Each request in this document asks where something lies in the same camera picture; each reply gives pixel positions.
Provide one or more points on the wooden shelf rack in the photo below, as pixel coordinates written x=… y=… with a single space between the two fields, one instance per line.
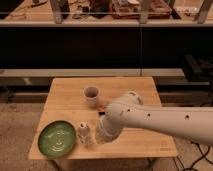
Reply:
x=81 y=13

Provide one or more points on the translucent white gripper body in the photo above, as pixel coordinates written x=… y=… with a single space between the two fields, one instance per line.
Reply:
x=101 y=138

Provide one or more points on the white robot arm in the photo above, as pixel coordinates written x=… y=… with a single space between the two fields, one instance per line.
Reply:
x=126 y=111

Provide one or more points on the brown snack bar package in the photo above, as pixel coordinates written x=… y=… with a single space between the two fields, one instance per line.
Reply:
x=101 y=110

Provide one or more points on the green round plate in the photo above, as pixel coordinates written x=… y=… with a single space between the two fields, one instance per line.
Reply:
x=57 y=139

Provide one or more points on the red tray on shelf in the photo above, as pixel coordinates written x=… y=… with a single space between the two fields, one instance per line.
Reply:
x=131 y=9

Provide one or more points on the clear plastic bottle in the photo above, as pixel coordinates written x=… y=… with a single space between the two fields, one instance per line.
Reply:
x=84 y=134

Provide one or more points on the black equipment on right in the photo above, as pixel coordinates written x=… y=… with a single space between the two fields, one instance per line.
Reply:
x=198 y=69

